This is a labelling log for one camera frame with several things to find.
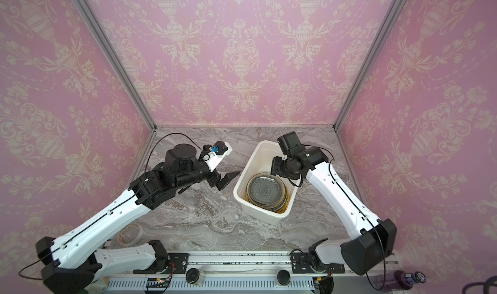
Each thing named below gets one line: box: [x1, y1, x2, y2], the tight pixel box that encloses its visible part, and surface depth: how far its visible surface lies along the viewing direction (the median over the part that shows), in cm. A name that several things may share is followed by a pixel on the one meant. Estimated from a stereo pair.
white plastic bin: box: [232, 140, 300, 225], surface depth 85 cm
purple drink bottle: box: [377, 270, 427, 292], surface depth 59 cm
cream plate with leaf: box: [245, 172, 289, 214], surface depth 89 cm
